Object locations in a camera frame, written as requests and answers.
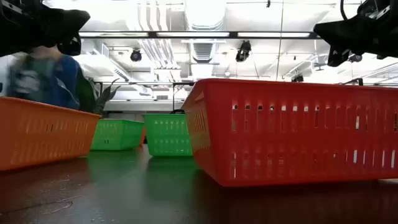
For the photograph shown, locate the snake plant in white pot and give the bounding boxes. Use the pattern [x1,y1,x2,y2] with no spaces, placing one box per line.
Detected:
[77,67,121,118]

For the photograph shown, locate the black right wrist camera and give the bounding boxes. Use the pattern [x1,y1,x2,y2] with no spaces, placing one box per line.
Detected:
[356,0,392,20]

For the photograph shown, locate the black background rig frame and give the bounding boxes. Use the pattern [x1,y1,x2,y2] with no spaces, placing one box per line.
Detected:
[93,80,196,114]

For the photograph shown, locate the green slotted plastic basket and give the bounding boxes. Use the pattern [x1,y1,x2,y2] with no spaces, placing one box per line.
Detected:
[143,113,194,157]
[91,118,146,152]

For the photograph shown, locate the black bar with light strips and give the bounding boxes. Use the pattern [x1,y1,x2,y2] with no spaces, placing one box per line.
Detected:
[78,30,323,40]

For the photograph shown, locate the white ceiling air duct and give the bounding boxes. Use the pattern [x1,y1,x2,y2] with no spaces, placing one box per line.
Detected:
[184,0,227,80]

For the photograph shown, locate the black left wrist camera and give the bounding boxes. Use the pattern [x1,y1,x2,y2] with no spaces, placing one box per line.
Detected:
[0,0,35,16]

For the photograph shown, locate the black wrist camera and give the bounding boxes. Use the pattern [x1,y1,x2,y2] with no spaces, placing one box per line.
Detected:
[356,0,392,20]
[0,0,35,16]

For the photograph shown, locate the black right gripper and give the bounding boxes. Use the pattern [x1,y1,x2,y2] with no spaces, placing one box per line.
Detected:
[313,6,398,68]

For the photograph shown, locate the red slotted plastic basket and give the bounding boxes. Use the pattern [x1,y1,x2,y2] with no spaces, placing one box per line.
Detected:
[181,78,398,188]

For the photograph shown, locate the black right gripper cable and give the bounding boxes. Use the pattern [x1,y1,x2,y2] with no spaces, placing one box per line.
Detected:
[340,0,349,21]

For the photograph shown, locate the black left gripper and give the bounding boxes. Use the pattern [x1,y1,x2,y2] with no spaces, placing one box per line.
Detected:
[0,6,91,58]

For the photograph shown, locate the person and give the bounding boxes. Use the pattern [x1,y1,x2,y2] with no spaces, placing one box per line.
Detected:
[6,45,82,110]

